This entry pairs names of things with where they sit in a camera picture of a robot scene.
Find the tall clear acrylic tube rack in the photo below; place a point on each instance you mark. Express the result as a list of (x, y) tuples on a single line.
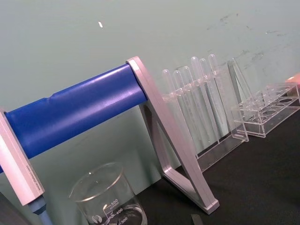
[(218, 147)]

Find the low clear acrylic tube rack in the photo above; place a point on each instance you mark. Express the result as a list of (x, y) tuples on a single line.
[(269, 118)]

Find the blue pipette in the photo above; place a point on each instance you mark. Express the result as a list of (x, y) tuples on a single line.
[(41, 212)]

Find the clear glass beaker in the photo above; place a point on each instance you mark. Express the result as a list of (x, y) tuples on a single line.
[(103, 201)]

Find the black table cloth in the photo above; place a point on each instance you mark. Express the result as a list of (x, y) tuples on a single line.
[(257, 178)]

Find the clear plastic test tube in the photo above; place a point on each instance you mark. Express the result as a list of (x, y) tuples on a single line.
[(212, 62), (178, 79), (188, 75), (169, 80), (196, 66), (204, 66)]

